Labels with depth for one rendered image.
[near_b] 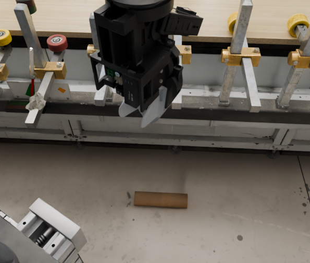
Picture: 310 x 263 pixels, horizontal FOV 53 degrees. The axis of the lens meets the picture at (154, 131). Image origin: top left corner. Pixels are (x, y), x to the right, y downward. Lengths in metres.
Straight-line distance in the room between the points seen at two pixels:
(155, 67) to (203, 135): 1.61
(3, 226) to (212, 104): 0.95
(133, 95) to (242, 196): 1.64
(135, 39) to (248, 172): 1.77
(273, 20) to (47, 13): 1.02
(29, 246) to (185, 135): 1.38
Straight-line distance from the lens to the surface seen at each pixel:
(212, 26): 1.46
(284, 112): 1.43
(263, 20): 1.56
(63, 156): 2.11
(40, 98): 1.21
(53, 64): 1.34
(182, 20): 0.39
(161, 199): 1.79
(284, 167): 2.14
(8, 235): 0.74
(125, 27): 0.31
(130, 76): 0.34
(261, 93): 1.60
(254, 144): 1.99
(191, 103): 1.37
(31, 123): 1.15
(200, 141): 1.92
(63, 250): 0.76
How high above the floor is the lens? 1.67
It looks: 51 degrees down
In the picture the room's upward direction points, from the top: straight up
